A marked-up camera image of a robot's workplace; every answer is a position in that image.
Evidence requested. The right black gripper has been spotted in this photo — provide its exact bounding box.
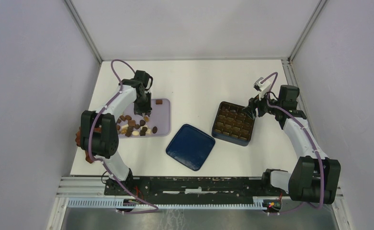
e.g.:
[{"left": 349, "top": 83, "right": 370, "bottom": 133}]
[{"left": 242, "top": 88, "right": 282, "bottom": 120}]

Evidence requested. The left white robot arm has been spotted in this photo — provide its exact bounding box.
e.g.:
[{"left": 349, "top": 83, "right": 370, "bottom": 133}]
[{"left": 79, "top": 70, "right": 153, "bottom": 195}]

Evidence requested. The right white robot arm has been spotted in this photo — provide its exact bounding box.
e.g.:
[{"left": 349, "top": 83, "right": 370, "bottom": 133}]
[{"left": 243, "top": 83, "right": 341, "bottom": 208}]

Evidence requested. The blue tin chocolate box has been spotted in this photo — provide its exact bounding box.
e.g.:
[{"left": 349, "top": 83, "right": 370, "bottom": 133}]
[{"left": 211, "top": 101, "right": 254, "bottom": 147}]

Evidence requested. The purple chocolate tray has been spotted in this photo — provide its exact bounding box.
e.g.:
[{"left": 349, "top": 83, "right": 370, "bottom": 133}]
[{"left": 116, "top": 98, "right": 171, "bottom": 138}]

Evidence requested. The dark oval chocolate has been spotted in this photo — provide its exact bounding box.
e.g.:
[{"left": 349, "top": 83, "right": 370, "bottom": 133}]
[{"left": 152, "top": 126, "right": 158, "bottom": 134}]

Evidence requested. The blue tin lid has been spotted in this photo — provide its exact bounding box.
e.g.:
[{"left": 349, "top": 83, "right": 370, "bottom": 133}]
[{"left": 165, "top": 124, "right": 215, "bottom": 172}]

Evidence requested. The brown crumpled cloth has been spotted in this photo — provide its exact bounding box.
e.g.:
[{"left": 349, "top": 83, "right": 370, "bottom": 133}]
[{"left": 75, "top": 126, "right": 95, "bottom": 164}]

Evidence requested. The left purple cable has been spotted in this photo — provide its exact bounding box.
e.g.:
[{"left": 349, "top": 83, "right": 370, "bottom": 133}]
[{"left": 88, "top": 59, "right": 159, "bottom": 215}]

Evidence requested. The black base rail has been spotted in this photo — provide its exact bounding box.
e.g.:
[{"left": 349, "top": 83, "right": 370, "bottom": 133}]
[{"left": 104, "top": 176, "right": 289, "bottom": 206}]

